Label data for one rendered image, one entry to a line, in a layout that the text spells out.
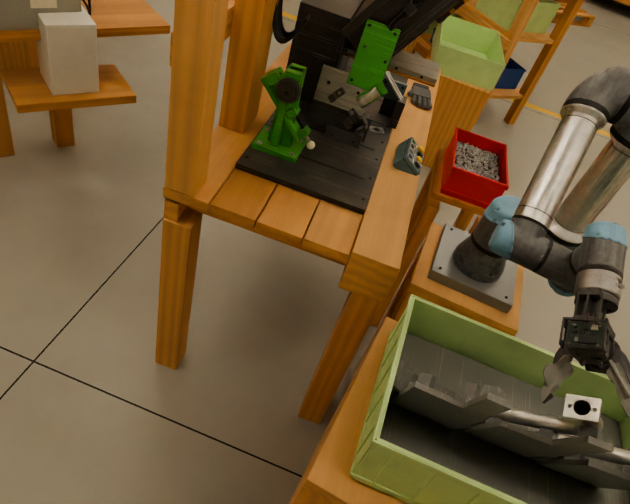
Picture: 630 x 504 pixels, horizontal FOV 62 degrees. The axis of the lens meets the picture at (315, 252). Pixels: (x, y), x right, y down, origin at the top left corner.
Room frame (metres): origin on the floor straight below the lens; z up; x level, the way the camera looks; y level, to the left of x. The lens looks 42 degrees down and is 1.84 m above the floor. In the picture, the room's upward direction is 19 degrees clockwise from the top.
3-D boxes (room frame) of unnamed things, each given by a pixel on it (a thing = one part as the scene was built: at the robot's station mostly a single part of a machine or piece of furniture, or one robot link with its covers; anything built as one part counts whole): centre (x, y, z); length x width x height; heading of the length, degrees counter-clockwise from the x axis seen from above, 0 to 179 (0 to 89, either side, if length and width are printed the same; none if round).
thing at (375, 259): (1.82, -0.20, 0.82); 1.50 x 0.14 x 0.15; 178
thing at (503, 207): (1.22, -0.47, 1.05); 0.13 x 0.12 x 0.14; 77
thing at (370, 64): (1.76, 0.02, 1.17); 0.13 x 0.12 x 0.20; 178
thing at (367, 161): (1.84, 0.08, 0.89); 1.10 x 0.42 x 0.02; 178
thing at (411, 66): (1.91, -0.02, 1.11); 0.39 x 0.16 x 0.03; 88
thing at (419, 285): (1.22, -0.46, 0.83); 0.32 x 0.32 x 0.04; 81
